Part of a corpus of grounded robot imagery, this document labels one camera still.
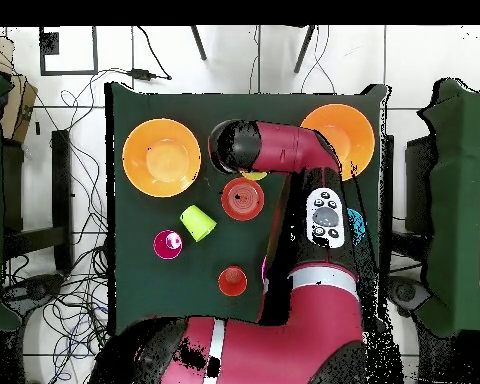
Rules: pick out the small red bowl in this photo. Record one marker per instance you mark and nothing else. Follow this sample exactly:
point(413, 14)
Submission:
point(242, 200)

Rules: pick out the yellow cup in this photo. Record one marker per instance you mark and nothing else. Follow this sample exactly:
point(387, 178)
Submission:
point(254, 176)

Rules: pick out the green cup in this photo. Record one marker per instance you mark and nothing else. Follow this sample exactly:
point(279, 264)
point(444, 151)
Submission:
point(198, 224)

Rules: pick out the large orange bowl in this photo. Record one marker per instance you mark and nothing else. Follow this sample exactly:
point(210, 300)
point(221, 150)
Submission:
point(356, 136)
point(162, 158)

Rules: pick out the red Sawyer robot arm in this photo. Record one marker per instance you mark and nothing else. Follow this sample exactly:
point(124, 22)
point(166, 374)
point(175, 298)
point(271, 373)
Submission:
point(288, 148)

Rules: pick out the orange cup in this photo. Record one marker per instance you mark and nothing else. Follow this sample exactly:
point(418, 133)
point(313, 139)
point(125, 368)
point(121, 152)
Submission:
point(232, 280)

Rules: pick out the red cup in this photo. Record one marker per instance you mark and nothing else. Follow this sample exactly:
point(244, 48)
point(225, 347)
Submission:
point(168, 244)

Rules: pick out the light blue bowl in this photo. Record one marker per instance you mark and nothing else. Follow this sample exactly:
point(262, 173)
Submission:
point(356, 228)

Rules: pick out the dark green tablecloth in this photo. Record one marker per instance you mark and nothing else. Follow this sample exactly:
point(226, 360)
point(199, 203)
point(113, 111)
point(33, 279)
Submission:
point(144, 280)

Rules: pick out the black power adapter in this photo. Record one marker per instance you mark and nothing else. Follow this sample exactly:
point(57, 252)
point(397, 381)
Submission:
point(140, 74)

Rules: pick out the black tripod leg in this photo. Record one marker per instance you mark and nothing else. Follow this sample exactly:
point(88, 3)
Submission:
point(198, 43)
point(305, 48)

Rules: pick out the black stand base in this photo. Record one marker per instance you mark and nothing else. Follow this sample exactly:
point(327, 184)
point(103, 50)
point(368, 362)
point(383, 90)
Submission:
point(40, 286)
point(406, 292)

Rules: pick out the cardboard box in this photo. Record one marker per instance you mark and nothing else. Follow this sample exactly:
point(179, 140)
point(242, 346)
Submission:
point(20, 104)

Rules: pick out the black bench frame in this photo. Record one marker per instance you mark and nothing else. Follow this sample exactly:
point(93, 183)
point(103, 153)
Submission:
point(62, 180)

